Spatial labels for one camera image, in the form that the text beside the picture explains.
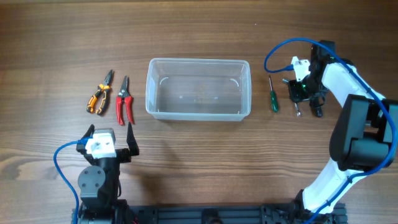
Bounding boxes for blue left camera cable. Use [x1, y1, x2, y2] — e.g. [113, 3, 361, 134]
[52, 139, 91, 224]

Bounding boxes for green handled screwdriver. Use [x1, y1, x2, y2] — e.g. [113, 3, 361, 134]
[269, 76, 279, 113]

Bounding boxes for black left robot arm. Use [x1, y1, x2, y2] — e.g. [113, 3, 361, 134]
[72, 123, 139, 224]

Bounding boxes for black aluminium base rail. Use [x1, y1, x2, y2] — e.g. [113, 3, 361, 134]
[72, 202, 348, 224]

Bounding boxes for red handled shears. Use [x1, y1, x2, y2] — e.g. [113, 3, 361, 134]
[116, 76, 135, 126]

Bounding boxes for orange black long-nose pliers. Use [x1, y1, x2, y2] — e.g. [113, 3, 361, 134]
[86, 68, 114, 116]

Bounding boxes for blue right camera cable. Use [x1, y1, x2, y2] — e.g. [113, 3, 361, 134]
[264, 37, 398, 224]

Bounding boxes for silver socket wrench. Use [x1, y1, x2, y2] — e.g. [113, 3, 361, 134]
[282, 78, 301, 116]

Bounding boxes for blue camera cable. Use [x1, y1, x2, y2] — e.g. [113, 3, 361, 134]
[52, 139, 91, 224]
[264, 37, 398, 224]

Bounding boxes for clear plastic container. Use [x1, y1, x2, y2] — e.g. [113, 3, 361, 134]
[146, 58, 252, 121]

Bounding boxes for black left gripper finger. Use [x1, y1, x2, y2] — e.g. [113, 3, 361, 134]
[126, 122, 139, 156]
[81, 124, 95, 141]

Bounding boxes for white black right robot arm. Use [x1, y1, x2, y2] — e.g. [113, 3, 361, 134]
[287, 40, 397, 223]

